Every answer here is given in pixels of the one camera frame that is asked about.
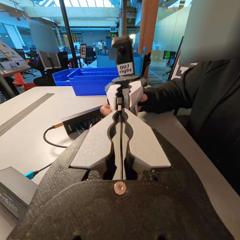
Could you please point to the blue plastic bin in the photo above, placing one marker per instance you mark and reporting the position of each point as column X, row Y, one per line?
column 60, row 78
column 90, row 84

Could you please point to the wooden table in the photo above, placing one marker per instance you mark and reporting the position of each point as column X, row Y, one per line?
column 16, row 70

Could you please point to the black framed tag board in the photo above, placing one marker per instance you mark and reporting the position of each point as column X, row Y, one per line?
column 180, row 72

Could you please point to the black office chair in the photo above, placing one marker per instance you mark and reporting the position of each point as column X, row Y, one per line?
column 46, row 79

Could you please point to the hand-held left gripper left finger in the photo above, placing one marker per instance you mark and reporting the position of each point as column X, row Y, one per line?
column 91, row 146

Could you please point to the wooden post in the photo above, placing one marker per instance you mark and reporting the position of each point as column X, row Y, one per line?
column 148, row 28

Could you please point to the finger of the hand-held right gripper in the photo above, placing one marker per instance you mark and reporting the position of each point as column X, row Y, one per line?
column 111, row 97
column 136, row 91

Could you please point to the person's right hand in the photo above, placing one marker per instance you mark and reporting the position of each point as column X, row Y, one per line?
column 105, row 109

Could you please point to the dark grey USB hub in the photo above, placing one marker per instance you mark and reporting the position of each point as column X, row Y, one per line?
column 15, row 187

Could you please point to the grey board stand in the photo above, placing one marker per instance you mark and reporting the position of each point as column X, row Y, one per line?
column 49, row 60

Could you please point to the black long USB hub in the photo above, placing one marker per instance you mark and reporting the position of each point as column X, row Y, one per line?
column 68, row 129

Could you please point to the person's black jacket torso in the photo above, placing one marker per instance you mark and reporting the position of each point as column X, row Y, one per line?
column 215, row 112

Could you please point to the orange traffic cone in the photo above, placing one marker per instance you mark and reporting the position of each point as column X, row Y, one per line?
column 18, row 78

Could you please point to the black pole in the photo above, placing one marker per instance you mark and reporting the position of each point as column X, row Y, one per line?
column 69, row 37

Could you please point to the person's right forearm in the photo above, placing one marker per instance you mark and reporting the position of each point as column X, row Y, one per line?
column 168, row 97

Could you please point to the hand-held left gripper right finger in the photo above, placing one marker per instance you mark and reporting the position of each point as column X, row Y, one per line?
column 148, row 148

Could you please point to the large blue plastic crate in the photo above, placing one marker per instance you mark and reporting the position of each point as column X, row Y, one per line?
column 105, row 61

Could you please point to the computer monitor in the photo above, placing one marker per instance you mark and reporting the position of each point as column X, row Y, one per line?
column 168, row 54

